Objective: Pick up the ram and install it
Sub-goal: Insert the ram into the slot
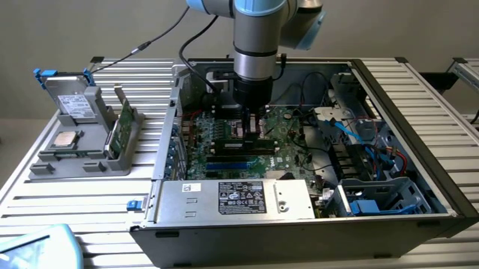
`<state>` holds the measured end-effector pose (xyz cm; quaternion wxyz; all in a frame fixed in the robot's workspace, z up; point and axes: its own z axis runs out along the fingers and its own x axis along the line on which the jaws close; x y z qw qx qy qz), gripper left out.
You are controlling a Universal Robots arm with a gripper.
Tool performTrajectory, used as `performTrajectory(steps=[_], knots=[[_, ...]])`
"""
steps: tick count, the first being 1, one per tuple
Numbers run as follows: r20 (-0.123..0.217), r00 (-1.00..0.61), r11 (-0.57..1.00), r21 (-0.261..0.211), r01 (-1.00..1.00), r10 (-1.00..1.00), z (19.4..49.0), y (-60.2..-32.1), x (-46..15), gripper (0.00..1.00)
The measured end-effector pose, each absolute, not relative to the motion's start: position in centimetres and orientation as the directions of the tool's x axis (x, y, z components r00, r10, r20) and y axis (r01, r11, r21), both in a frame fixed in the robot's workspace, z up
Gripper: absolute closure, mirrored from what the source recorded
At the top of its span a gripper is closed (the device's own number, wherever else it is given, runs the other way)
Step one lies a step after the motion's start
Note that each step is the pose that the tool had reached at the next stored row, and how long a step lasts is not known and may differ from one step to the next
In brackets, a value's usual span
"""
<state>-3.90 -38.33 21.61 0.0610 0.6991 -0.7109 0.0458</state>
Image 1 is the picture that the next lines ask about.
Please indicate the metal slat side table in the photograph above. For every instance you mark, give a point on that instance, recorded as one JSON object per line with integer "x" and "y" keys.
{"x": 466, "y": 70}

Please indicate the grey metal drive cage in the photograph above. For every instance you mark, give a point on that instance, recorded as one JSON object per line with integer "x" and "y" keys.
{"x": 336, "y": 115}

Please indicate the metal CPU socket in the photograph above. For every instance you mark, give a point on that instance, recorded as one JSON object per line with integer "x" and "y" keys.
{"x": 234, "y": 127}

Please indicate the grey disk bay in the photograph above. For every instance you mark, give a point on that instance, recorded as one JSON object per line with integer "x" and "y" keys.
{"x": 374, "y": 185}

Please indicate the blue case latch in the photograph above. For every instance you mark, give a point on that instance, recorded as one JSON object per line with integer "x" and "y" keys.
{"x": 135, "y": 204}

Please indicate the silver chipset heat sink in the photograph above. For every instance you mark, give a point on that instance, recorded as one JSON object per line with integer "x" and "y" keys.
{"x": 279, "y": 175}

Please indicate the black RAM stick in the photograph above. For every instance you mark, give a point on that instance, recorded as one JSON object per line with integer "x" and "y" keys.
{"x": 230, "y": 143}

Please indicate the hard disk with blue bracket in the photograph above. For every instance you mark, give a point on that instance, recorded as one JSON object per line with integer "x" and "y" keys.
{"x": 71, "y": 98}

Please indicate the green RAM stick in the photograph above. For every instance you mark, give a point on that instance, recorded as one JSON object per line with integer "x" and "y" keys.
{"x": 71, "y": 154}

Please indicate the silver CPU chip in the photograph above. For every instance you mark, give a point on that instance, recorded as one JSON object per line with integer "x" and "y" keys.
{"x": 68, "y": 138}

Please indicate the grey plastic parts rack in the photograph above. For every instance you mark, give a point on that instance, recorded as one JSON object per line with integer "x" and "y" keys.
{"x": 75, "y": 175}

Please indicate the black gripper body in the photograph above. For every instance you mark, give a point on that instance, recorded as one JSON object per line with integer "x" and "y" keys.
{"x": 252, "y": 92}

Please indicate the black open PC case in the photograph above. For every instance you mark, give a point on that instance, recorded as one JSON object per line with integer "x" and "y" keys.
{"x": 262, "y": 243}

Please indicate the light blue plastic cover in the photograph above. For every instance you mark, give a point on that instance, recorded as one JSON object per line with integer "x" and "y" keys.
{"x": 33, "y": 249}

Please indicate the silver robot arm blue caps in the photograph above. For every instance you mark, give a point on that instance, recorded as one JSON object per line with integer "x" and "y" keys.
{"x": 256, "y": 36}

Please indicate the blue plastic disk bracket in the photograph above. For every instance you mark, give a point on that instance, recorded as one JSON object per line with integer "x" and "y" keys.
{"x": 363, "y": 207}

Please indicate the blue expansion slot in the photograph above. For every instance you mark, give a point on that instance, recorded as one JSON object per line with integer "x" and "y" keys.
{"x": 226, "y": 165}

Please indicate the green motherboard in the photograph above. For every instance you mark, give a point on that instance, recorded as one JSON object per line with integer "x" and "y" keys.
{"x": 291, "y": 134}

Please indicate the black expansion slot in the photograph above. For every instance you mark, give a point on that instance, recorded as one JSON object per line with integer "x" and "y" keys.
{"x": 224, "y": 158}

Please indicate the grey power supply unit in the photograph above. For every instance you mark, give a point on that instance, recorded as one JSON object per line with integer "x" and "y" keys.
{"x": 195, "y": 201}

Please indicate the green graphics card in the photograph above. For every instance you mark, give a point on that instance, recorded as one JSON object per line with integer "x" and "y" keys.
{"x": 121, "y": 134}

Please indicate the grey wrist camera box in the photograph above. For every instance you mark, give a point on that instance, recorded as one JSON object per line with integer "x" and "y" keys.
{"x": 219, "y": 78}

